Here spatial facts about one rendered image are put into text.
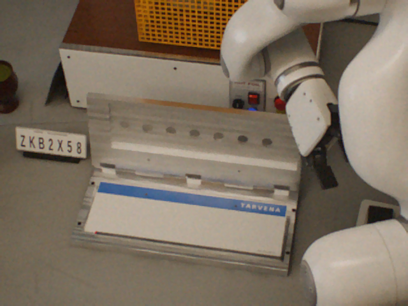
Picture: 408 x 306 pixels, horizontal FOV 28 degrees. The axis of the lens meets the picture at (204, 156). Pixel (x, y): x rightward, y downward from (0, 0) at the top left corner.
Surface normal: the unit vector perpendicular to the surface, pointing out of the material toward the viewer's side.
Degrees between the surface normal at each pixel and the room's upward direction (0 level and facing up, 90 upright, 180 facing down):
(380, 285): 51
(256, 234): 0
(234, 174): 76
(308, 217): 0
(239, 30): 55
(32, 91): 0
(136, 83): 90
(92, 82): 90
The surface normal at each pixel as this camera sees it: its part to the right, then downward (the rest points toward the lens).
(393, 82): 0.01, 0.21
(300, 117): -0.90, 0.16
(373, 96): -0.32, 0.24
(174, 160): -0.18, 0.59
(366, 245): -0.04, -0.69
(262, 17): -0.58, -0.06
